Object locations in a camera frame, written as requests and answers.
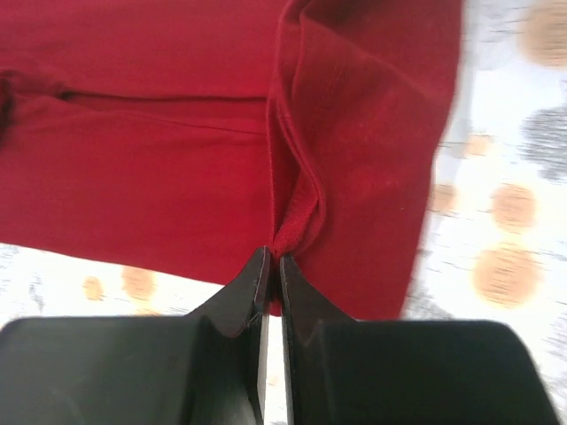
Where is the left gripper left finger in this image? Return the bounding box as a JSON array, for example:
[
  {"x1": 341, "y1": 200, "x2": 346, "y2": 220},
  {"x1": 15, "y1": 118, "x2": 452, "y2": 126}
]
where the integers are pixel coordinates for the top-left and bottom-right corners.
[{"x1": 1, "y1": 248, "x2": 271, "y2": 424}]

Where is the floral patterned table mat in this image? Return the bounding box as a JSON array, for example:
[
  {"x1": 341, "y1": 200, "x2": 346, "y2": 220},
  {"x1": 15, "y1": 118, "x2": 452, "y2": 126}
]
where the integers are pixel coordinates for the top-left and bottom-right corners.
[{"x1": 1, "y1": 1, "x2": 566, "y2": 424}]

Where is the dark red t shirt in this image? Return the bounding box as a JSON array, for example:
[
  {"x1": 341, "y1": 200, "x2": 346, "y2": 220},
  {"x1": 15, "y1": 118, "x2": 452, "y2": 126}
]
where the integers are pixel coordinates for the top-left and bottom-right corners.
[{"x1": 1, "y1": 1, "x2": 464, "y2": 320}]

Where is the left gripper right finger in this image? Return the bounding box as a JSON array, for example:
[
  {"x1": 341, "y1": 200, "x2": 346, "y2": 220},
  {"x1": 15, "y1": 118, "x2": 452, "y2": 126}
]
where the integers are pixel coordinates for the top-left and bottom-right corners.
[{"x1": 280, "y1": 256, "x2": 558, "y2": 425}]

